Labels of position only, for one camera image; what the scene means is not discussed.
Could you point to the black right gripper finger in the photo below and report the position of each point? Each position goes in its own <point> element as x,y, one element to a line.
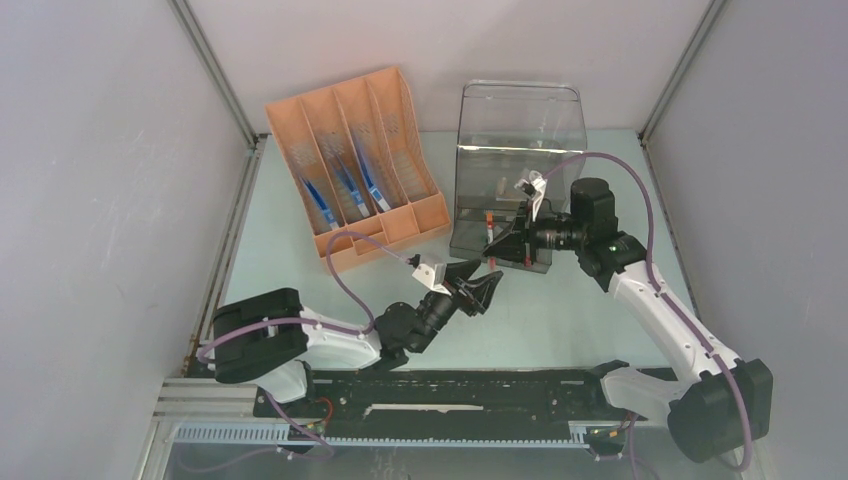
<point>512,250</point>
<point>517,230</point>

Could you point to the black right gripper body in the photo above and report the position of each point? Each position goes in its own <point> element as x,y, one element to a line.
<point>558,233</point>

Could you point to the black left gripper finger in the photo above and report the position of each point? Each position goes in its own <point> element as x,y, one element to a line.
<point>462,271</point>
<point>481,292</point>

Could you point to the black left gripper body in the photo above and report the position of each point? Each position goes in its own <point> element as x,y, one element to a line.
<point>441,306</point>

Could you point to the blue folder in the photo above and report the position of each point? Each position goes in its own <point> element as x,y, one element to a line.
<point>368,174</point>
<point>320,203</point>
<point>348,182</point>

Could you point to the grey transparent drawer unit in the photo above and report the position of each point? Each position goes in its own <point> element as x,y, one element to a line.
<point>506,128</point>

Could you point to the red pen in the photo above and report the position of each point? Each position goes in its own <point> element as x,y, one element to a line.
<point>489,218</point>

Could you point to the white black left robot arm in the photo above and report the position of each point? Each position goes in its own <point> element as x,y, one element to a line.
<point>273,340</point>

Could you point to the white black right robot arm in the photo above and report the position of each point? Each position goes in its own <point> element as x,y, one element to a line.
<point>717,402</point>

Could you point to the orange plastic desk organizer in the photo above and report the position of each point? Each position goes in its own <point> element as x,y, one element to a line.
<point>354,152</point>

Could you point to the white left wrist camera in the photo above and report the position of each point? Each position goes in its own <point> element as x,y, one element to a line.
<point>430,272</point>

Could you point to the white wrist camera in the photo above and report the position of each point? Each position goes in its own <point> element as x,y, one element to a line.
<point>533,185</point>
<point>430,272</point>

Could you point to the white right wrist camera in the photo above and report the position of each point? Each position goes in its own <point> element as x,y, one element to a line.
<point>533,185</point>

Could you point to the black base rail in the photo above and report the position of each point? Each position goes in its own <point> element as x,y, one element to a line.
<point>550,407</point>

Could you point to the aluminium frame post right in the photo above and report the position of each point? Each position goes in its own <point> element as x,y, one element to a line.
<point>698,39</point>

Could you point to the aluminium frame post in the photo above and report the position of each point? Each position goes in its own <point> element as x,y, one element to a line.
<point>190,24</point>
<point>698,39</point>

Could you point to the aluminium frame post left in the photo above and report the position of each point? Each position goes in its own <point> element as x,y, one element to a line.
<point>190,24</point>

